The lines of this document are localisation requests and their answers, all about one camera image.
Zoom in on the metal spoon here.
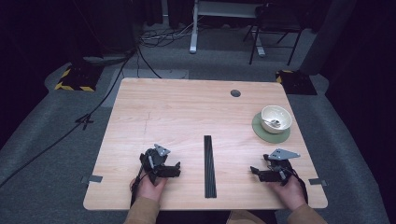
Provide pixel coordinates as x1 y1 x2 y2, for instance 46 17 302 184
261 117 282 129

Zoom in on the gray curtain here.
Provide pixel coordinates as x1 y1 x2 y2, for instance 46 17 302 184
299 0 359 77

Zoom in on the long black floor cable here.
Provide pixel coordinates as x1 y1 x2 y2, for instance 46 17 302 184
0 46 138 189

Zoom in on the person's left hand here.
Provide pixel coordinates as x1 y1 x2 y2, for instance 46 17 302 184
129 175 169 203

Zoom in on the green round coaster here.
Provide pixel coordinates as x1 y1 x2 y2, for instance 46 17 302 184
251 111 291 145

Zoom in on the black chair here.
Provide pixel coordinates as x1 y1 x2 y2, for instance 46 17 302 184
242 3 304 66

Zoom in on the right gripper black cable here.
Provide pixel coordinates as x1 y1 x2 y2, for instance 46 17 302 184
288 160 310 204

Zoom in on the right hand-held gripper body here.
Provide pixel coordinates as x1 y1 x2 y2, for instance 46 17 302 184
257 147 302 187

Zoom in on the person's lap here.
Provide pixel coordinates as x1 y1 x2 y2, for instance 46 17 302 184
225 210 267 224

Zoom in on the white desk frame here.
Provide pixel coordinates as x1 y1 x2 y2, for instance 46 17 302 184
189 0 267 58

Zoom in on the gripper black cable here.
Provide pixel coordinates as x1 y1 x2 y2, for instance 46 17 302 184
130 164 149 209
288 160 310 204

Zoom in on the black yellow striped base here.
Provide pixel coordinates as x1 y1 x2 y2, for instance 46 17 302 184
54 63 104 92
275 69 318 96

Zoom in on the tangle of floor cables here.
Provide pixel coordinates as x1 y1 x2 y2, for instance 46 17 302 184
136 17 204 79

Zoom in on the white bowl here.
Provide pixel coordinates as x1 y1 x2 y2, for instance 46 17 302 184
260 105 293 135

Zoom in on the gray tape strip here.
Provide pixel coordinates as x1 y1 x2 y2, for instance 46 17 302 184
308 177 329 188
80 175 104 185

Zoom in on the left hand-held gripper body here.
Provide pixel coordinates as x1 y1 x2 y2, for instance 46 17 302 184
139 143 181 187

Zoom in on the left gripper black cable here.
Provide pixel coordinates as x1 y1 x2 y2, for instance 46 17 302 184
130 164 149 209

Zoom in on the person's right hand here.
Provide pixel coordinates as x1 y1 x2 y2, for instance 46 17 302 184
268 175 308 213

